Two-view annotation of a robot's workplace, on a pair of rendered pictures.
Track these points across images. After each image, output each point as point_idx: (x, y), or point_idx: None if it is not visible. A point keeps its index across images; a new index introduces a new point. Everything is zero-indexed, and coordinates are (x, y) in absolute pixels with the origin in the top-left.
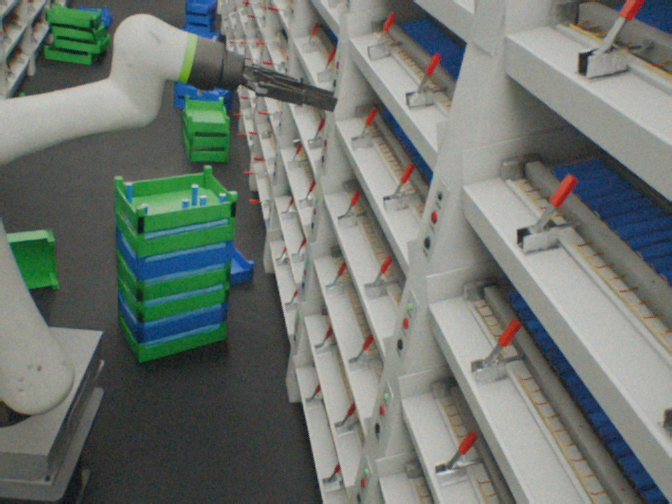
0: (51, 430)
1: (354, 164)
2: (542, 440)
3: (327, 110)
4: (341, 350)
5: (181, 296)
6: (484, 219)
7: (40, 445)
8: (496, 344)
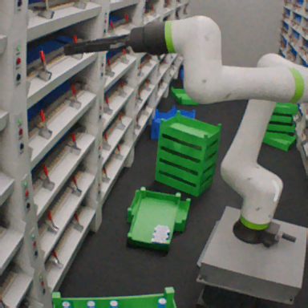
0: (226, 214)
1: (54, 83)
2: (115, 32)
3: None
4: (74, 162)
5: None
6: (114, 3)
7: (230, 210)
8: (112, 28)
